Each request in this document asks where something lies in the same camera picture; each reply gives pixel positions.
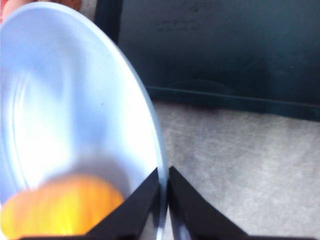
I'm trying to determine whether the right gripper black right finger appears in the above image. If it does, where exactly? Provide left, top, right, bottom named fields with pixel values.
left=168, top=165, right=320, bottom=240

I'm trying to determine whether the black flat board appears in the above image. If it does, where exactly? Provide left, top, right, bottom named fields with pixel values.
left=94, top=0, right=320, bottom=124

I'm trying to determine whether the yellow corn cob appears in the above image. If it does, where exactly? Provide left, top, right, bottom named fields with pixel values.
left=0, top=173, right=126, bottom=240

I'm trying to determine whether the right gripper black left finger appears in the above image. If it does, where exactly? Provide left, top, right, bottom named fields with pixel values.
left=22, top=166, right=161, bottom=240

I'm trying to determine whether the blue round plate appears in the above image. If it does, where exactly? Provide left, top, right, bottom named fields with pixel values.
left=0, top=4, right=189, bottom=240

